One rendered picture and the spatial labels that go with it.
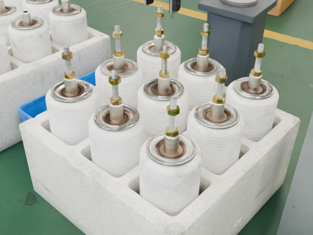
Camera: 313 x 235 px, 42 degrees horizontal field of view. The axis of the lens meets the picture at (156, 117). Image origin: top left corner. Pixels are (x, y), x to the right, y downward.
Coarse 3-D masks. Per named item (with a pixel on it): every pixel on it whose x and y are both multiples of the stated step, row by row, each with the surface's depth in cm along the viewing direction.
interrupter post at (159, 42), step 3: (156, 36) 86; (162, 36) 86; (156, 39) 85; (159, 39) 85; (162, 39) 85; (156, 42) 86; (159, 42) 86; (162, 42) 86; (156, 45) 86; (159, 45) 86; (162, 45) 86; (156, 48) 87; (159, 48) 86
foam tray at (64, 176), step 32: (224, 96) 88; (32, 128) 76; (288, 128) 77; (32, 160) 80; (64, 160) 70; (256, 160) 70; (288, 160) 85; (64, 192) 76; (96, 192) 67; (128, 192) 63; (224, 192) 64; (256, 192) 77; (96, 224) 72; (128, 224) 64; (160, 224) 58; (192, 224) 59; (224, 224) 70
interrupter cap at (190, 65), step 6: (186, 60) 83; (192, 60) 83; (210, 60) 83; (186, 66) 81; (192, 66) 81; (210, 66) 82; (216, 66) 81; (192, 72) 79; (198, 72) 79; (204, 72) 79; (210, 72) 79; (216, 72) 79
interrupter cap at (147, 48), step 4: (152, 40) 90; (144, 44) 88; (148, 44) 89; (152, 44) 89; (168, 44) 89; (172, 44) 89; (144, 48) 87; (148, 48) 87; (152, 48) 88; (168, 48) 87; (172, 48) 87; (176, 48) 87; (144, 52) 86; (148, 52) 86; (152, 52) 86; (156, 52) 86; (172, 52) 86; (156, 56) 85
